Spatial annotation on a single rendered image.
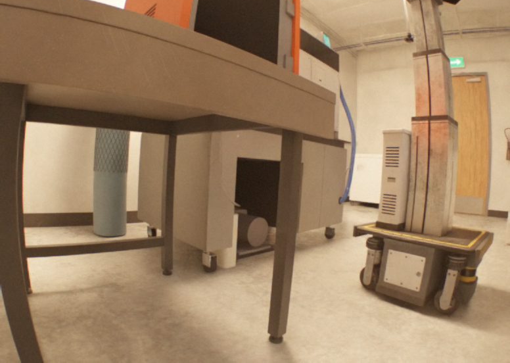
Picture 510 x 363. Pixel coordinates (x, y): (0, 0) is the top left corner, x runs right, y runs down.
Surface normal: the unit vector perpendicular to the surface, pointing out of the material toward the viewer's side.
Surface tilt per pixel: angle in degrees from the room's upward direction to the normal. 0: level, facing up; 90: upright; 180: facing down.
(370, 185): 90
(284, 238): 90
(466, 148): 90
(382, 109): 90
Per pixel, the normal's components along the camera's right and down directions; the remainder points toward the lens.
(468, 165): -0.70, -0.03
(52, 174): 0.71, 0.05
